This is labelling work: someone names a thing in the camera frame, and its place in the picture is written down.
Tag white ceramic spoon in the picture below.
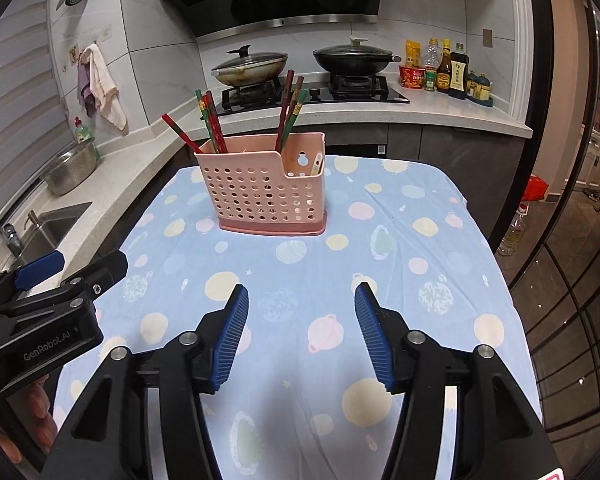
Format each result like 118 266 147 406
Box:
311 153 324 176

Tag green chopstick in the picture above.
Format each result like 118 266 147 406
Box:
278 89 309 153
195 89 220 153

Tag brown chopstick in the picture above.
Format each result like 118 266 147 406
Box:
276 75 304 153
275 70 294 152

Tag dark red chopstick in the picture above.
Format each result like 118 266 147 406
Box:
275 90 294 153

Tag left hand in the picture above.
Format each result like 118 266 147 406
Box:
0 375 57 465

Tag stainless steel sink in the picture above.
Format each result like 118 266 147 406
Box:
4 202 92 269

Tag chrome faucet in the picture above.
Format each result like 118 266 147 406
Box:
0 222 23 259

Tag blue polka dot tablecloth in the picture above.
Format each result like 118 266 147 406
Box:
54 157 540 479

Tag stainless steel colander bowl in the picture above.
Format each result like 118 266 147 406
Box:
41 140 98 196

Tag pink plastic utensil holder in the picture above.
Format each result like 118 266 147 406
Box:
196 132 327 236

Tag green dish soap bottle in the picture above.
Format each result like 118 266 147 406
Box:
74 117 100 162

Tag purple hanging cloth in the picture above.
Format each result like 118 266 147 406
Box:
76 63 97 119

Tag clear plastic bottle on floor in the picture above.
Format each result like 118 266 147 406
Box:
498 203 528 257

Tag pink hanging towel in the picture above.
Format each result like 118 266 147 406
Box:
80 42 128 133

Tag red plastic bag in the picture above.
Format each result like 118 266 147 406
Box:
521 174 548 203

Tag black gas stove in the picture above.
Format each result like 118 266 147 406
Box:
218 75 410 116

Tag beige wok with lid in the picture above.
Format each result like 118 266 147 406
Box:
211 44 288 87

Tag red instant noodle cup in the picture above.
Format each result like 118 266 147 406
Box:
399 65 426 89

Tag small green spice jar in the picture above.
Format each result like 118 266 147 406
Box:
424 67 437 92

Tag green condiment jar set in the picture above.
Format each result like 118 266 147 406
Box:
466 70 493 107

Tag black wok with lid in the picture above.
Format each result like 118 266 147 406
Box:
313 36 402 76

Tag brown sauce bottle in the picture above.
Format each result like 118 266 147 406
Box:
436 38 452 93

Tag clear oil bottle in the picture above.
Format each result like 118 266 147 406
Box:
422 38 442 72

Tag dark soy sauce bottle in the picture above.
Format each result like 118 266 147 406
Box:
448 44 469 100

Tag yellow seasoning packet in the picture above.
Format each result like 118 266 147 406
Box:
405 40 422 68

